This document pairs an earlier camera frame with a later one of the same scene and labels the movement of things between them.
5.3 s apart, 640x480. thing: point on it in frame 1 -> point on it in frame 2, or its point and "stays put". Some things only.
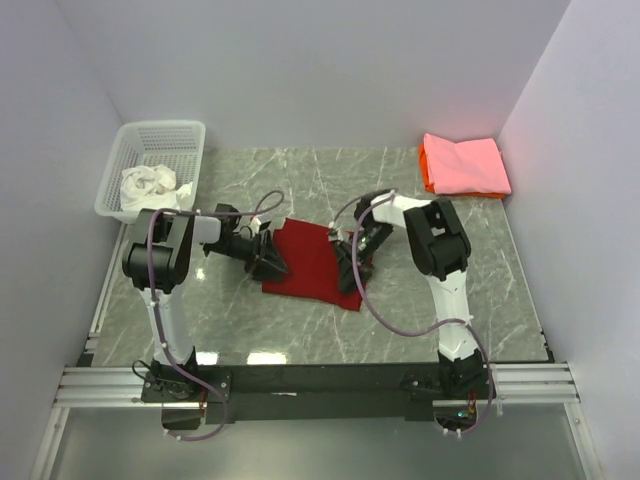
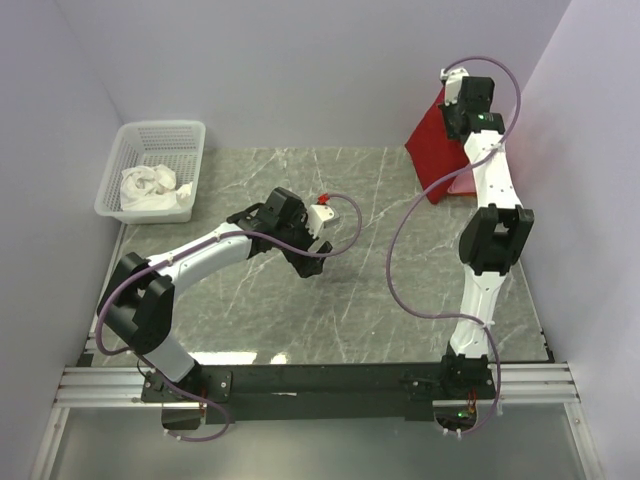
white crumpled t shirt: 152,187 stays put
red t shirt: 309,253 -> 436,157
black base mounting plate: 317,393 stays put
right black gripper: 345,259 -> 446,110
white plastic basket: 176,144 stays put
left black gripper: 263,259 -> 305,265
